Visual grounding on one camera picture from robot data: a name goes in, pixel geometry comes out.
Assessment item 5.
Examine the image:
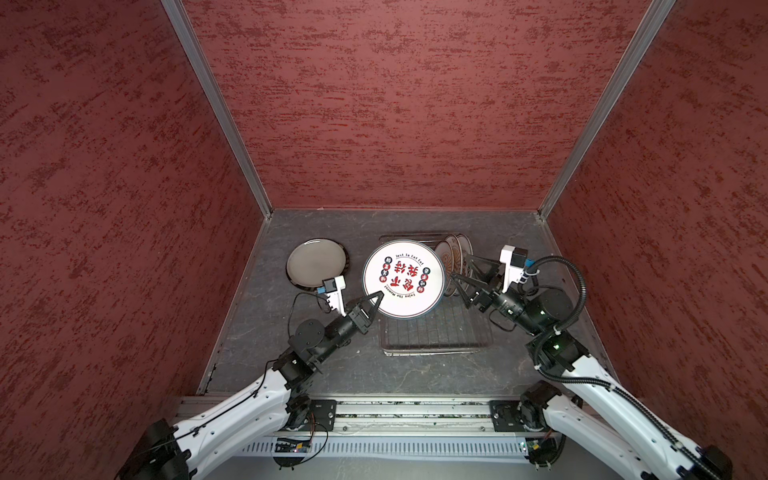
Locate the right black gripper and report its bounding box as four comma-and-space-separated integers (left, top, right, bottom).
450, 254, 544, 336

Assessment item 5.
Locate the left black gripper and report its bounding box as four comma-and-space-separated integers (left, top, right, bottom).
315, 290, 383, 364

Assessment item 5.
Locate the green rimmed patterned plate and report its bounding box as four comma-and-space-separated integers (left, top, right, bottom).
457, 234, 473, 273

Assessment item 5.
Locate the orange patterned plate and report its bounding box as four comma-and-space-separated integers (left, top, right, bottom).
434, 235, 462, 297

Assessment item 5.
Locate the red rimmed white plate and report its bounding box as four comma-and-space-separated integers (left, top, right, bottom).
362, 240, 446, 320

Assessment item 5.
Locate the dark rimmed patterned plate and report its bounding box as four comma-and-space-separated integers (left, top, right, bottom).
285, 238, 352, 293

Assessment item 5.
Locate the plain white plate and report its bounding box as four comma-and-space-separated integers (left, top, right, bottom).
286, 238, 348, 289

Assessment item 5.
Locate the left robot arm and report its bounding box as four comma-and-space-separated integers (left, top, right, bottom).
116, 291, 384, 479

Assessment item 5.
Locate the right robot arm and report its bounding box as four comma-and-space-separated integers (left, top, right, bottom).
451, 247, 733, 479

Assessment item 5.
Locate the right corner aluminium profile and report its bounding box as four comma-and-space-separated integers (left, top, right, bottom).
538, 0, 676, 222

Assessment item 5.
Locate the corner aluminium profile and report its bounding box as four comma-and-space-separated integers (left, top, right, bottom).
161, 0, 274, 220
538, 0, 676, 222

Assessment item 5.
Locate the left corner aluminium profile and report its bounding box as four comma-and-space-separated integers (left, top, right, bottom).
161, 0, 274, 220

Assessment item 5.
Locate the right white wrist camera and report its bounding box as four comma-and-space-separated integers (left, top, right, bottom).
499, 245, 531, 293

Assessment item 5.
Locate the metal wire dish rack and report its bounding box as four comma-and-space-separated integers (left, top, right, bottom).
379, 231, 493, 356

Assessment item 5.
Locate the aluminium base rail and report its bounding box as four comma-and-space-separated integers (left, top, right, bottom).
167, 395, 655, 436

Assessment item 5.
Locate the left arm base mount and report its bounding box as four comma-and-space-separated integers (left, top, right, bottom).
284, 399, 338, 433

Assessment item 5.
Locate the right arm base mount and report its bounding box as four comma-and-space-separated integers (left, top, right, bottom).
489, 400, 559, 433

